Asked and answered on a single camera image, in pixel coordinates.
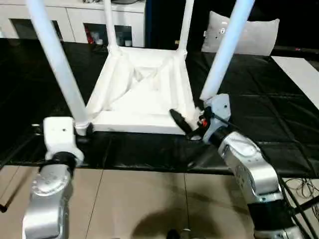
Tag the white plastic table top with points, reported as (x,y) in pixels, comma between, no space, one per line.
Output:
(139,107)

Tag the white plastic table leg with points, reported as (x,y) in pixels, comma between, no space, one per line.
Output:
(224,49)
(185,25)
(59,62)
(111,25)

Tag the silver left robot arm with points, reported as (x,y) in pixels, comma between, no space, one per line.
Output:
(47,179)

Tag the black work mat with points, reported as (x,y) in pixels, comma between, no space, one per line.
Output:
(249,87)

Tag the grey cushion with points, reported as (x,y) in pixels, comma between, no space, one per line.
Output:
(256,37)

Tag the black sofa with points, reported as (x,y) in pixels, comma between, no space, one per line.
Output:
(162,22)

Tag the red packet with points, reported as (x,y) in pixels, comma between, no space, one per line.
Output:
(87,35)

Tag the small white jar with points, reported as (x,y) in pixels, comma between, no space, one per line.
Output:
(127,42)

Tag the white flat board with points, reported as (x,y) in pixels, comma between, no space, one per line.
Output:
(299,74)

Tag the black metal floor strut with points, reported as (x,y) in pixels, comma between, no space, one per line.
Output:
(3,207)

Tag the black television with red logo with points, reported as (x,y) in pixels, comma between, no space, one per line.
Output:
(296,49)

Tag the black robot right foot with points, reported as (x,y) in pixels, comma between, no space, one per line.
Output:
(180,234)

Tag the white sideboard cabinet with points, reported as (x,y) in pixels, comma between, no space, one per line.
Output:
(74,17)

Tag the black tangled clutter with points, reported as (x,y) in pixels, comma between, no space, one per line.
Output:
(89,1)

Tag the black floor stand foot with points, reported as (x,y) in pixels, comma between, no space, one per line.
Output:
(306,205)

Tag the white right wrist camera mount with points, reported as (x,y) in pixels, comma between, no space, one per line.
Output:
(220,107)

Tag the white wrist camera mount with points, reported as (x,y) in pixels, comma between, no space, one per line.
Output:
(59,134)
(220,107)

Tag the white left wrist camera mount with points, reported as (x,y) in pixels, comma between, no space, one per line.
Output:
(59,134)

